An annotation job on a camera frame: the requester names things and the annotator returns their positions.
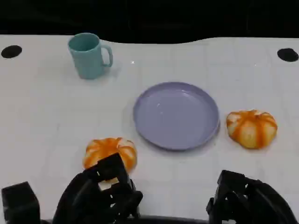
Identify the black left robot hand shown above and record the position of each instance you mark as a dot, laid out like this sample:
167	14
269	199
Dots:
86	198

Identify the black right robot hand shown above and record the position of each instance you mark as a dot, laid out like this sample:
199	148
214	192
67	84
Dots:
252	203

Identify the orange and white bread roll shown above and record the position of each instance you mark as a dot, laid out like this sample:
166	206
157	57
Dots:
252	129
105	147

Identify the lilac plate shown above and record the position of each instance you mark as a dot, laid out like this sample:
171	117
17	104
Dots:
175	116

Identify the pale green mug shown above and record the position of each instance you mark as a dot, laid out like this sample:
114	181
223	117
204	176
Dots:
87	63

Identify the black round table grommet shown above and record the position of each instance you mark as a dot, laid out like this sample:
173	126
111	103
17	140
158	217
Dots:
11	51
287	55

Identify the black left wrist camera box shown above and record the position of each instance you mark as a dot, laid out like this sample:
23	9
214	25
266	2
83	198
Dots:
21	203

